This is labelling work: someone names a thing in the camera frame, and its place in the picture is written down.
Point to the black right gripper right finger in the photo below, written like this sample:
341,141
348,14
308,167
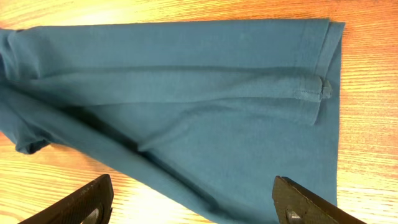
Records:
294,204

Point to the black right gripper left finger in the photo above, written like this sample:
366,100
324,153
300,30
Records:
91,203

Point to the blue t-shirt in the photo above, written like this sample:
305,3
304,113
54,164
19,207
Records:
206,113

